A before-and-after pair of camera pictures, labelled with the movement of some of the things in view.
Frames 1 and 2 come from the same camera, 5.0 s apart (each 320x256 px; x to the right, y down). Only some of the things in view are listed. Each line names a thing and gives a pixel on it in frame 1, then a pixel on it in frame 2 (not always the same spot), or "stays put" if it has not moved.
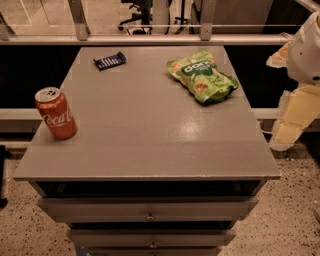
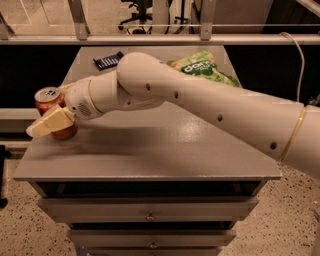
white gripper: x=306 y=57 -> x=79 y=98
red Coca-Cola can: x=56 y=113 stays put
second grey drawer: x=151 y=237 stays put
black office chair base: x=145 y=7 stays put
